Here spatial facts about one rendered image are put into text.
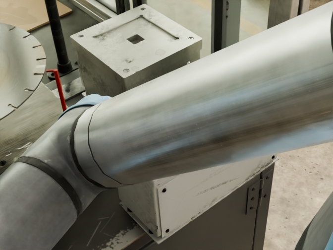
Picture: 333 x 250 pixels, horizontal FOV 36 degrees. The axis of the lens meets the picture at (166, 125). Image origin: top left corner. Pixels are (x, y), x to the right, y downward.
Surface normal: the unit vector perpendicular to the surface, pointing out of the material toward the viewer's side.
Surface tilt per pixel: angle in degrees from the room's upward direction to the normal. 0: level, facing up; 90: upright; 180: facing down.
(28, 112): 0
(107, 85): 90
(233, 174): 90
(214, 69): 44
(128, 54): 0
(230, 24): 90
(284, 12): 90
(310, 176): 0
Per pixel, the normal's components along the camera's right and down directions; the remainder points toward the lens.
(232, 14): 0.63, 0.50
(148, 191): -0.78, 0.45
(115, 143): -0.69, 0.22
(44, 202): 0.62, -0.26
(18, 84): -0.04, -0.74
